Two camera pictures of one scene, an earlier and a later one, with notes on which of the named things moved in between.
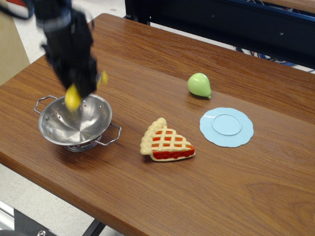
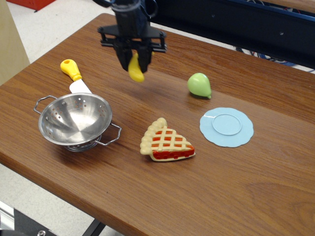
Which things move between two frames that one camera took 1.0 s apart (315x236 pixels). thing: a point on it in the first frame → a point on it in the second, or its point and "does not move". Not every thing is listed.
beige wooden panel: x=14 y=59 does not move
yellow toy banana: x=73 y=99 → x=134 y=69
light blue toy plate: x=227 y=127 does not move
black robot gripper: x=69 y=45 → x=133 y=29
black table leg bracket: x=24 y=225 does not move
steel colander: x=79 y=130 does not move
